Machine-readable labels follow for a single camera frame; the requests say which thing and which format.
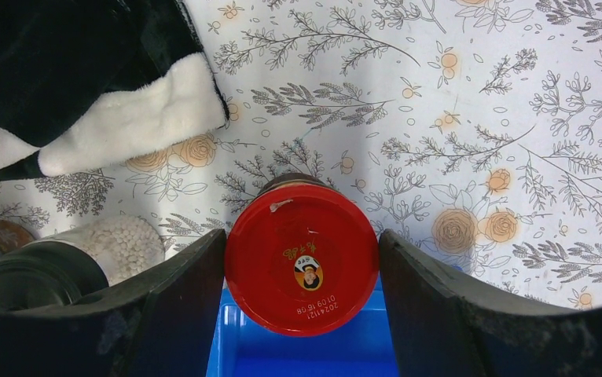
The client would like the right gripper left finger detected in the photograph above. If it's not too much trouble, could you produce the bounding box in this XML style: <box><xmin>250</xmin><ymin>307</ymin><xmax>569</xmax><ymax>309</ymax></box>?
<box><xmin>0</xmin><ymin>229</ymin><xmax>226</xmax><ymax>376</ymax></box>

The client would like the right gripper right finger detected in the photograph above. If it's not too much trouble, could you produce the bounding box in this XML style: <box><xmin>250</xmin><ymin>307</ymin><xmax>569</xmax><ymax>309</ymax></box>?
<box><xmin>379</xmin><ymin>229</ymin><xmax>602</xmax><ymax>376</ymax></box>

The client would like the blue plastic divided bin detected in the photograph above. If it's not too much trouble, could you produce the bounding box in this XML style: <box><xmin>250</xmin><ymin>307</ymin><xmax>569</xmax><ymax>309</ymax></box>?
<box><xmin>206</xmin><ymin>284</ymin><xmax>398</xmax><ymax>376</ymax></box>

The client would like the black lid shaker jar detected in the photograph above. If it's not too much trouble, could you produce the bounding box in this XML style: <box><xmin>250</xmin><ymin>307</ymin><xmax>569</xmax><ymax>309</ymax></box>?
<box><xmin>0</xmin><ymin>214</ymin><xmax>165</xmax><ymax>312</ymax></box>

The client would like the red lid chili sauce jar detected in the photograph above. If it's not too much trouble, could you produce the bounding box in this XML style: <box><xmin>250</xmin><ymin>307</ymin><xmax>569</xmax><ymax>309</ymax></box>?
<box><xmin>225</xmin><ymin>173</ymin><xmax>379</xmax><ymax>337</ymax></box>

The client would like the floral tablecloth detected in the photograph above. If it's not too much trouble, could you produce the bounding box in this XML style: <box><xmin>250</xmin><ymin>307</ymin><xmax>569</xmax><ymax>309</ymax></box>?
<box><xmin>0</xmin><ymin>1</ymin><xmax>602</xmax><ymax>309</ymax></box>

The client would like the black white checkered blanket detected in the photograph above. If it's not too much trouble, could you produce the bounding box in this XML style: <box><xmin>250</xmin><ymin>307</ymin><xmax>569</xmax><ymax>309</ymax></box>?
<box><xmin>0</xmin><ymin>1</ymin><xmax>228</xmax><ymax>181</ymax></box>

